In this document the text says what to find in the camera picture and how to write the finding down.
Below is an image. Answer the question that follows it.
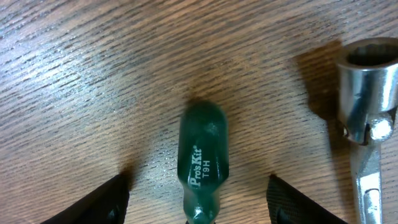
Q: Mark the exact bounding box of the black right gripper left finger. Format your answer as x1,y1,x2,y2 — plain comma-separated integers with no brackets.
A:
42,174,130,224

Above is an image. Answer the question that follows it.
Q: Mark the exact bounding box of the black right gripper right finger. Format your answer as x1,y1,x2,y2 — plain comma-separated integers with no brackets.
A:
266,174,347,224

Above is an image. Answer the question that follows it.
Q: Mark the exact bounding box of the green handled screwdriver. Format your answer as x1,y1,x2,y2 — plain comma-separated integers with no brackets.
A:
177,101,229,224

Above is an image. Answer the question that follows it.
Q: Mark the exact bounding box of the silver socket wrench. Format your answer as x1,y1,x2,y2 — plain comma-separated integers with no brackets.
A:
336,37,397,224

